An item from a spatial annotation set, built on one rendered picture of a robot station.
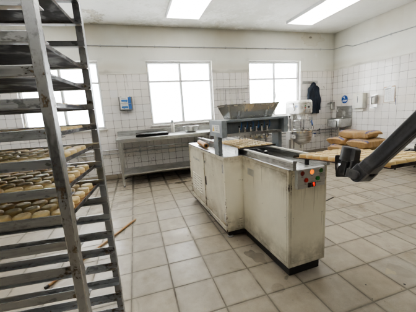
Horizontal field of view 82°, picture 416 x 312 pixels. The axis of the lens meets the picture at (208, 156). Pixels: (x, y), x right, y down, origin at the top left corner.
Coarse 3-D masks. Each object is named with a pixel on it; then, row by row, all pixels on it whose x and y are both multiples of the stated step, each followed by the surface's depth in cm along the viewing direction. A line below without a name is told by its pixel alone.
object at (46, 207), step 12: (84, 192) 99; (0, 204) 91; (12, 204) 88; (24, 204) 88; (36, 204) 87; (48, 204) 86; (0, 216) 78; (12, 216) 81; (24, 216) 77; (36, 216) 76
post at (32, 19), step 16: (32, 0) 62; (32, 16) 62; (32, 32) 63; (32, 48) 63; (48, 64) 67; (48, 80) 66; (48, 96) 66; (48, 112) 67; (48, 128) 67; (48, 144) 68; (64, 160) 71; (64, 176) 70; (64, 192) 71; (64, 208) 72; (64, 224) 72; (80, 256) 77; (80, 272) 76; (80, 288) 77; (80, 304) 78
